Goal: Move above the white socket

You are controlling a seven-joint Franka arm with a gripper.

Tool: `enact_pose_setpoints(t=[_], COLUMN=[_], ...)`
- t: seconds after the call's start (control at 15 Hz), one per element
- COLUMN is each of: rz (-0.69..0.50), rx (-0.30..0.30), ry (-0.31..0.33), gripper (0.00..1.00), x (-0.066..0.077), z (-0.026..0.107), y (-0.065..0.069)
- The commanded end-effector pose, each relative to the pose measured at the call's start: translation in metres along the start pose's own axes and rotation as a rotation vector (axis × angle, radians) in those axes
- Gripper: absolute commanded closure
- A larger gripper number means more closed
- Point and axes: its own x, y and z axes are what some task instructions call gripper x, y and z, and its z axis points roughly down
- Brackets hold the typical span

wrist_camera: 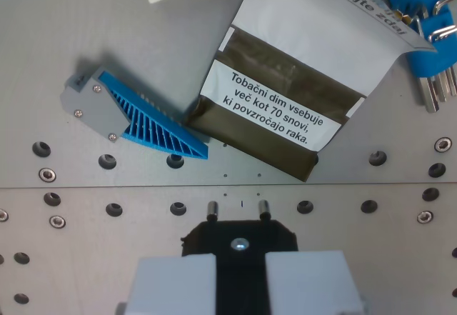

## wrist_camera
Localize silver wire key ring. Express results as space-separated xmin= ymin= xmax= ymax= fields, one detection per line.
xmin=426 ymin=25 xmax=457 ymax=43

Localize grey and blue finned part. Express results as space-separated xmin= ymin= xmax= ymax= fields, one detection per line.
xmin=59 ymin=57 xmax=210 ymax=161

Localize silver metal keys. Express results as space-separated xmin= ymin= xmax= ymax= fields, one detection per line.
xmin=416 ymin=66 xmax=457 ymax=114

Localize black two-pin power plug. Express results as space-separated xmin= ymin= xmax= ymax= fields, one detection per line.
xmin=180 ymin=199 xmax=299 ymax=315

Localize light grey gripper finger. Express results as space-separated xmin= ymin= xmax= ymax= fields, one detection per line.
xmin=265 ymin=250 xmax=366 ymax=315
xmin=123 ymin=253 xmax=218 ymax=315

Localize grey tobacco pouch with warning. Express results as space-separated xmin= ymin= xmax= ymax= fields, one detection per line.
xmin=185 ymin=0 xmax=438 ymax=184

